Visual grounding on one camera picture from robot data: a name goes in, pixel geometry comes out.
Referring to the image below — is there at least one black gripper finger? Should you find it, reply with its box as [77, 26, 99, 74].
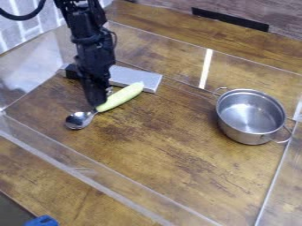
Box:
[82, 78, 110, 107]

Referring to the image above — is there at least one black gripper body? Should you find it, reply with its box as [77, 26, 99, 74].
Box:
[71, 29, 117, 81]

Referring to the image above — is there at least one spoon with yellow handle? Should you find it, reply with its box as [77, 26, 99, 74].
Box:
[66, 82, 145, 130]

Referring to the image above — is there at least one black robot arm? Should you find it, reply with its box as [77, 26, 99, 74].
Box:
[55, 0, 117, 107]

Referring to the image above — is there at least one silver pot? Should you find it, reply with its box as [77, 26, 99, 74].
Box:
[214, 87, 293, 146]

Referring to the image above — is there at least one grey block with dark end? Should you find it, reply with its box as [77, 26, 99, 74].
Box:
[58, 64, 164, 94]

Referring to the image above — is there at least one blue object at bottom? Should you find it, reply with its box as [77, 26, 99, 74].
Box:
[25, 215, 59, 226]

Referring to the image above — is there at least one black cable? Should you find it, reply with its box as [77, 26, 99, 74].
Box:
[0, 0, 47, 21]

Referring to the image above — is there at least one black strip on wall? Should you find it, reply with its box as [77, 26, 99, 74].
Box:
[192, 7, 269, 32]

